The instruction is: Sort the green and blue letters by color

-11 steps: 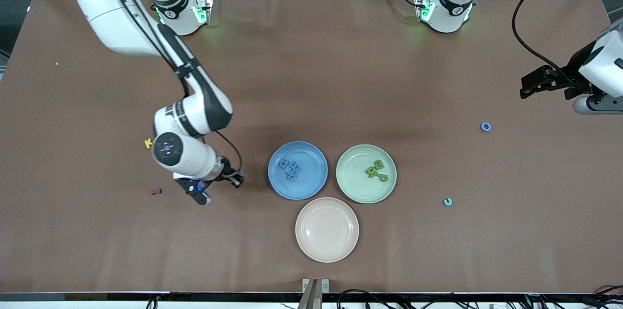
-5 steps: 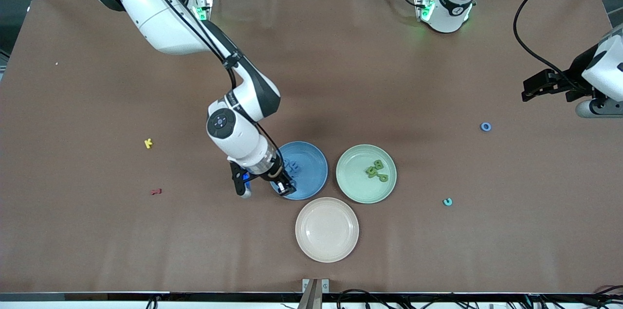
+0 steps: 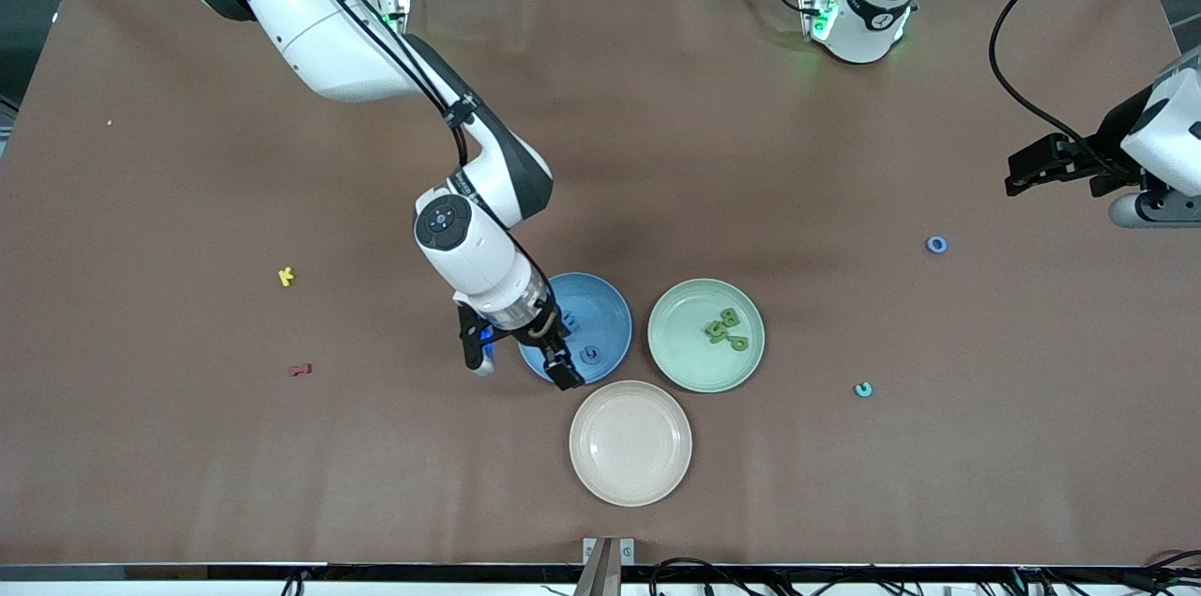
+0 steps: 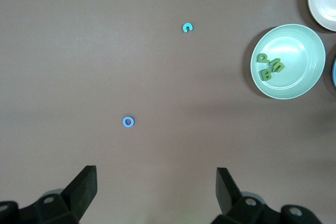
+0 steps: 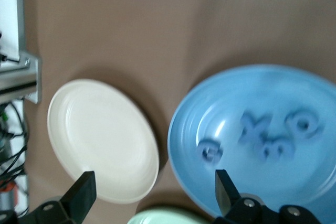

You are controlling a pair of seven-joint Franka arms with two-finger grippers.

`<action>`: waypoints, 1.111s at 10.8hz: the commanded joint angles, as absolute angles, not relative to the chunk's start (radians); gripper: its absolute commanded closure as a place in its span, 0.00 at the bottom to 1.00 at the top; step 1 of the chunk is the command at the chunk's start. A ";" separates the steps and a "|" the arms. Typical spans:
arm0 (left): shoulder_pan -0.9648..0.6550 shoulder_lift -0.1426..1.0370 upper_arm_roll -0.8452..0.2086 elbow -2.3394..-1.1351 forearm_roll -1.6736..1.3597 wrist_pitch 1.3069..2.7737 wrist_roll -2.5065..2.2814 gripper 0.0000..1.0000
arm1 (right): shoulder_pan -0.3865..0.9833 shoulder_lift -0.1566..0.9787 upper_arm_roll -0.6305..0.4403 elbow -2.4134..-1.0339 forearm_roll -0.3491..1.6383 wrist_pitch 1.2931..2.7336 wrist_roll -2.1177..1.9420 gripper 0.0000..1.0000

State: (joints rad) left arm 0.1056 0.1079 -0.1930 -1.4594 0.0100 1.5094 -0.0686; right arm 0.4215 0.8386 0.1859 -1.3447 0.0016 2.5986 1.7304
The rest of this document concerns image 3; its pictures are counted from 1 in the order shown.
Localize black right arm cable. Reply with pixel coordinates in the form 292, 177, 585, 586
235, 0, 555, 336

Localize beige plate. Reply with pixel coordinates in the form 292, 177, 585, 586
569, 380, 693, 508

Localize blue plate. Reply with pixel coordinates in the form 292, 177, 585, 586
519, 272, 633, 387

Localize metal table edge bracket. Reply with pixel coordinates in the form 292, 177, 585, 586
574, 537, 637, 596

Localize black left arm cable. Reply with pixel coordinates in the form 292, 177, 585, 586
988, 0, 1201, 160

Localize black looped floor cable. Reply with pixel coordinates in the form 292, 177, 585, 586
647, 558, 756, 596

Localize green plate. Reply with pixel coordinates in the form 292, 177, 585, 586
647, 278, 766, 394

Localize black floor cable bundle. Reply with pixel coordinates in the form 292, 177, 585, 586
1112, 547, 1201, 596

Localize brown table cover sheet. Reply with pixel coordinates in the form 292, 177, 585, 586
0, 0, 1201, 569

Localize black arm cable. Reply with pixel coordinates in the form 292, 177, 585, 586
235, 0, 555, 336
988, 0, 1201, 160

